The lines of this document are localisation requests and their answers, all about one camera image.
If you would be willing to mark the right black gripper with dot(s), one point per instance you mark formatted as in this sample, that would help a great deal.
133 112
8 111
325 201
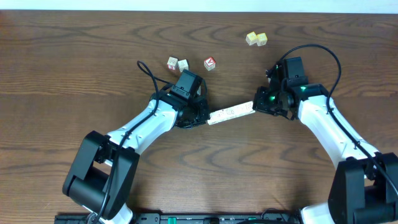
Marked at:
259 102

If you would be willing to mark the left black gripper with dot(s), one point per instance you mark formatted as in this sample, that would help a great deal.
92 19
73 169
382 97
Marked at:
203 112

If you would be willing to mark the white block grid pattern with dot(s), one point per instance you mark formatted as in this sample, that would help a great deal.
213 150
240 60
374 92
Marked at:
213 119

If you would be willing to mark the soccer ball picture block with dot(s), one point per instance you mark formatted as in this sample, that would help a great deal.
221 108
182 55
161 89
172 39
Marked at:
222 115

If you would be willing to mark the white block brown pattern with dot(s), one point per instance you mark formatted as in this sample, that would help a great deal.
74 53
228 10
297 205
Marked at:
231 112

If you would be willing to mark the blue edged white block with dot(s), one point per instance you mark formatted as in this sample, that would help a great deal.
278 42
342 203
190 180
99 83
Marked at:
248 107

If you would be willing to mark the green edged white block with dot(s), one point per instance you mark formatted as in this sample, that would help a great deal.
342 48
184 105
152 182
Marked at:
240 110

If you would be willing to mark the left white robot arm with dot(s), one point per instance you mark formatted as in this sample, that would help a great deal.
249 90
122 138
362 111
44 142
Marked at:
101 175

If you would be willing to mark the white block plain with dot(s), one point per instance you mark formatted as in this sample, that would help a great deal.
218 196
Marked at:
183 65

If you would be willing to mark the red letter A block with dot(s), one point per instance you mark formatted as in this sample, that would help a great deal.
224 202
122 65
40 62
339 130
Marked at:
209 63

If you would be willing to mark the yellow block right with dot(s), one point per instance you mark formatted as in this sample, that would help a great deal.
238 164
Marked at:
262 39

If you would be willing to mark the yellow block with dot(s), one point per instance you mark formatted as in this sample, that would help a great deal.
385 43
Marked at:
251 38
262 39

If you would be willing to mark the white block red side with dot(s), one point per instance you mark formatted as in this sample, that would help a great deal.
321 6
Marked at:
172 63

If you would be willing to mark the yellow block left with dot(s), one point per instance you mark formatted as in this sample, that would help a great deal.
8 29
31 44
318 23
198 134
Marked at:
251 38

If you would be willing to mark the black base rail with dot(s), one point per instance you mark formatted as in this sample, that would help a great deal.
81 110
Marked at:
149 218

